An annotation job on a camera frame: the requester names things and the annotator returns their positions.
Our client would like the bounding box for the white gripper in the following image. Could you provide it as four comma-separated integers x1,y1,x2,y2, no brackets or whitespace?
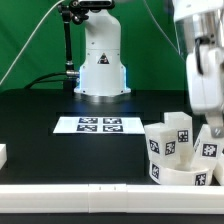
186,46,224,138

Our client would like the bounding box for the white round stool seat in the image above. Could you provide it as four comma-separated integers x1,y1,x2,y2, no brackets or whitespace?
149,162,213,186

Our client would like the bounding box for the paper sheet with fiducial tags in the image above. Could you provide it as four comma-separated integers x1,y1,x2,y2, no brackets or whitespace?
53,117,144,134

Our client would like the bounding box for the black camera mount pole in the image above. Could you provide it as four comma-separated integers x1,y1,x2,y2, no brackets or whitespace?
58,0,88,78

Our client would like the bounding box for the white U-shaped obstacle wall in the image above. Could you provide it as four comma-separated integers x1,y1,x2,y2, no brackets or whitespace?
0,143,224,215

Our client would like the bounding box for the white cable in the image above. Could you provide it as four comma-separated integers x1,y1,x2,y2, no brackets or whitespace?
0,0,65,86

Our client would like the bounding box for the black cable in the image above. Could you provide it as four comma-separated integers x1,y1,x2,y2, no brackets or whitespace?
23,72,79,90

